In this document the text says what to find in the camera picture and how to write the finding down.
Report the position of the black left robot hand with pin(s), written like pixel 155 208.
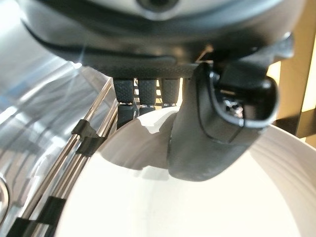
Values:
pixel 148 37

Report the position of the white ceramic plate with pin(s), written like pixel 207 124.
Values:
pixel 197 202

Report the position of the stainless steel sink basin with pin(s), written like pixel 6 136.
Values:
pixel 32 103

